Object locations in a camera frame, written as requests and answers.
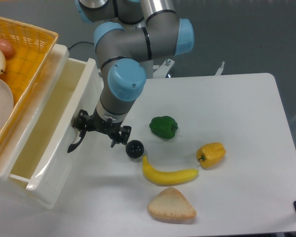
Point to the yellow banana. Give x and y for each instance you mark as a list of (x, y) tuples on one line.
[(167, 178)]

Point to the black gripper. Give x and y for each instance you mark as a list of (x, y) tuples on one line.
[(118, 134)]

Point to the black mangosteen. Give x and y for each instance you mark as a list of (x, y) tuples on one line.
[(134, 149)]

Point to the green bell pepper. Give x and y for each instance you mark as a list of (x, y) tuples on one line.
[(164, 127)]

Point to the white drawer cabinet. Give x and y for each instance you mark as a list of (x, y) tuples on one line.
[(22, 121)]

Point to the yellow woven basket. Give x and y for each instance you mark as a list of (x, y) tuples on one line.
[(32, 46)]

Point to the triangular bread piece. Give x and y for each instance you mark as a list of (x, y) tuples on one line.
[(171, 204)]

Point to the yellow bell pepper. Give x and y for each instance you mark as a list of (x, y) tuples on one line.
[(210, 154)]

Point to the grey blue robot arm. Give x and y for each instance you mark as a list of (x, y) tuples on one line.
[(130, 32)]

